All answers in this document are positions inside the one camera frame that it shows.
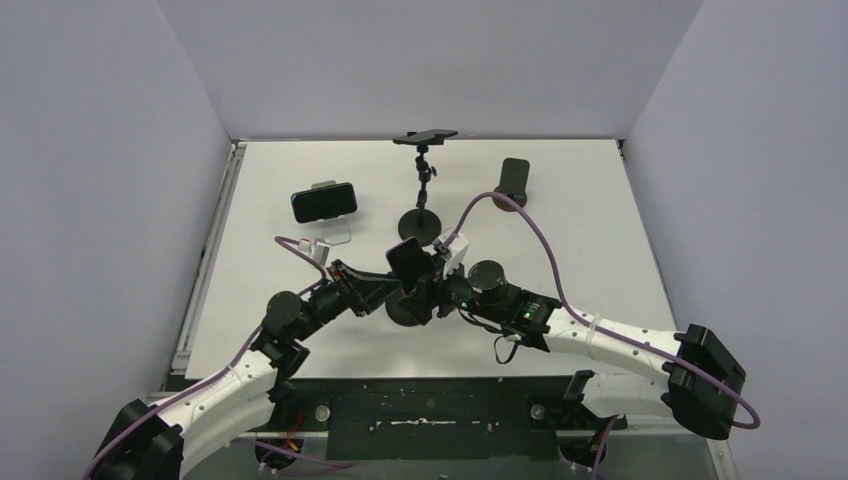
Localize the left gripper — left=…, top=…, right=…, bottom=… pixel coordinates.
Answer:
left=292, top=259, right=401, bottom=342

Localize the black round base stand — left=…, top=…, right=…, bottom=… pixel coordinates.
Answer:
left=384, top=290, right=421, bottom=327

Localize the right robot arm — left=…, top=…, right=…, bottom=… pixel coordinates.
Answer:
left=399, top=260, right=746, bottom=440

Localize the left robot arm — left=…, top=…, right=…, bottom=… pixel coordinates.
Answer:
left=83, top=260, right=402, bottom=479

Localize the white metal phone stand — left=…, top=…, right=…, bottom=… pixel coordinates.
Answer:
left=311, top=180, right=358, bottom=246

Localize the tall black tripod stand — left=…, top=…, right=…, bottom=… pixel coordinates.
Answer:
left=397, top=146, right=442, bottom=246

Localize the phone on white stand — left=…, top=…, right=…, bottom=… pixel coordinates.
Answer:
left=291, top=182, right=358, bottom=224

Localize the wooden base phone stand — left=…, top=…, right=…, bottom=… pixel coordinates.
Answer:
left=494, top=157, right=530, bottom=208

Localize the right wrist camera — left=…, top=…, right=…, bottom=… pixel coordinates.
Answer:
left=433, top=230, right=470, bottom=277

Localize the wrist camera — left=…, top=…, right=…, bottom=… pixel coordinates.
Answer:
left=433, top=230, right=470, bottom=277
left=298, top=238, right=331, bottom=266

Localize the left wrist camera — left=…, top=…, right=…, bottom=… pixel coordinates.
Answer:
left=298, top=238, right=331, bottom=266

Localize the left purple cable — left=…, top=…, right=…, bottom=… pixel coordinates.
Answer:
left=79, top=235, right=329, bottom=480

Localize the purple cable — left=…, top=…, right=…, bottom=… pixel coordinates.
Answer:
left=79, top=235, right=329, bottom=480
left=443, top=192, right=762, bottom=480

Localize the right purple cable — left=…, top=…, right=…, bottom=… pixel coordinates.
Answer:
left=443, top=192, right=762, bottom=480

